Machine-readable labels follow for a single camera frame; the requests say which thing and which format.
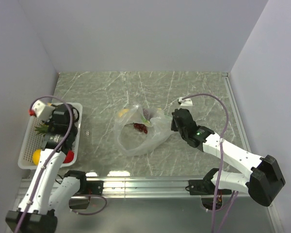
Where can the orange fruit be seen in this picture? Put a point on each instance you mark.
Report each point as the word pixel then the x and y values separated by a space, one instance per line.
pixel 41 129

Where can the red pepper in basket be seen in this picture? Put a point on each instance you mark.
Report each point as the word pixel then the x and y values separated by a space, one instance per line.
pixel 69 157

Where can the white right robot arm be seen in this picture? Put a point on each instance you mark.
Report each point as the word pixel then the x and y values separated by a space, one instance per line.
pixel 259 177

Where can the yellow lemon in basket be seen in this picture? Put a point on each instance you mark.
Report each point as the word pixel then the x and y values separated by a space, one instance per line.
pixel 36 157

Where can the clear plastic bag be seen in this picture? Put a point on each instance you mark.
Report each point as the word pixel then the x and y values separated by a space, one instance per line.
pixel 158 131

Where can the red grape bunch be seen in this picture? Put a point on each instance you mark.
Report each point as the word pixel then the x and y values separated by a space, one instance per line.
pixel 141 127

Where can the aluminium mounting rail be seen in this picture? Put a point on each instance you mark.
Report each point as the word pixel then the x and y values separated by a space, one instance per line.
pixel 116 187

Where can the aluminium side rail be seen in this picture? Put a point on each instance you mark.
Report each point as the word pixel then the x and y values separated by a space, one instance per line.
pixel 236 113

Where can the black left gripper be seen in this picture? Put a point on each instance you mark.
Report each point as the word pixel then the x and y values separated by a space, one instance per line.
pixel 51 123

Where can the purple fruit in bag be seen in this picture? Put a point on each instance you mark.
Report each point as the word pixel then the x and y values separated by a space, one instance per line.
pixel 149 113

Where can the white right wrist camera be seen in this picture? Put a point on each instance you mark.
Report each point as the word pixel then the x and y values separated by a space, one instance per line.
pixel 185 103

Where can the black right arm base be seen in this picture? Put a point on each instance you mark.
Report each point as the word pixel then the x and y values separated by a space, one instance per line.
pixel 206 189

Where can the yellow lemon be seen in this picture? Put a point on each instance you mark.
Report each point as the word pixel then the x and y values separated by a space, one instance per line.
pixel 122 112
pixel 36 157

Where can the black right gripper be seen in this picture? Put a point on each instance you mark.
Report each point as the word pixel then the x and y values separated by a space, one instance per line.
pixel 173 126

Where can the white plastic basket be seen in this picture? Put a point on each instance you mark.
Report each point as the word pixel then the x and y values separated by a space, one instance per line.
pixel 33 141

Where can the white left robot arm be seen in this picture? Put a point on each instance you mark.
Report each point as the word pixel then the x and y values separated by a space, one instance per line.
pixel 37 212

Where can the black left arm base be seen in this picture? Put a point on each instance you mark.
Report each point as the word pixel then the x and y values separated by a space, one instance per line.
pixel 82 199

